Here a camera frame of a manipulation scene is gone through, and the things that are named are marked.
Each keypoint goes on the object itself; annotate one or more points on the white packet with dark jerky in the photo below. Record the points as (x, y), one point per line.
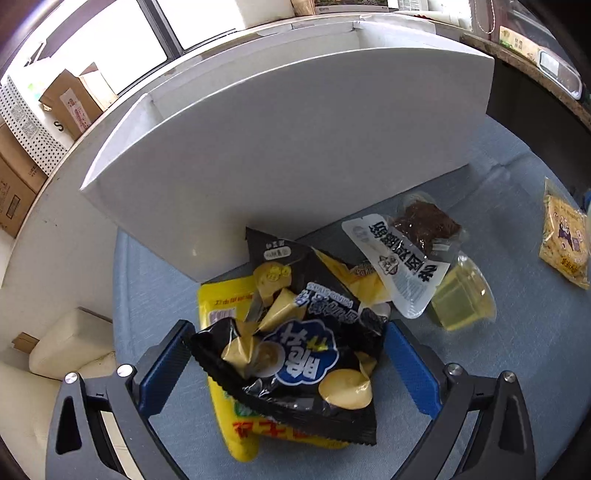
(397, 263)

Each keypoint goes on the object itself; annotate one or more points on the brown cardboard piece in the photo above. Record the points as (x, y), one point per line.
(25, 342)

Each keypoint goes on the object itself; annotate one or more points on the polka dot paper bag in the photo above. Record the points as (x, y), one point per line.
(32, 134)

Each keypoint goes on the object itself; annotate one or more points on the blue tablecloth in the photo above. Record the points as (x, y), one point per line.
(461, 392)

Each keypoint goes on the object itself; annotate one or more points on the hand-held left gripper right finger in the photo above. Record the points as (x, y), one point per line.
(411, 369)

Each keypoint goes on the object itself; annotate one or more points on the yellow jelly cup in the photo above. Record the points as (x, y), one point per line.
(461, 300)

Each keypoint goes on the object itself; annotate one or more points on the black potato chip bag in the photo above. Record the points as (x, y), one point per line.
(304, 350)

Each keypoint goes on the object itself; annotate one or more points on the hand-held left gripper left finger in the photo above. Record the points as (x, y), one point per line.
(166, 369)

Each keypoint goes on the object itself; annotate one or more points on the cream tissue pack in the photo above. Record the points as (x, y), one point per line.
(519, 41)

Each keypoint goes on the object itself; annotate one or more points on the wooden holder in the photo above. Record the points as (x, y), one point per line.
(304, 7)

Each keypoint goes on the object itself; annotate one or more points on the dark cabinet with marble top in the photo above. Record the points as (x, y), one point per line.
(517, 101)

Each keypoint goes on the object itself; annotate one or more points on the dark window frame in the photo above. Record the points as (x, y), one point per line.
(161, 27)

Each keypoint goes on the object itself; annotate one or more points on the small cardboard box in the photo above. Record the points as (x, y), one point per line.
(74, 106)

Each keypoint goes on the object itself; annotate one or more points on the yellow noodle snack packet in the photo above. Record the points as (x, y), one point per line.
(565, 235)

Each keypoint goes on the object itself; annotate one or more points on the white foam box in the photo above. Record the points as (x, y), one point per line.
(254, 11)

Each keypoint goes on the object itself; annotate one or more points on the cream sofa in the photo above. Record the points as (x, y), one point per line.
(60, 350)

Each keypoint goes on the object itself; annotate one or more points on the white rounded device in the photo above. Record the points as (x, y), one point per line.
(561, 74)

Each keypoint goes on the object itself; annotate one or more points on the large cardboard box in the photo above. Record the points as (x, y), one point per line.
(14, 194)

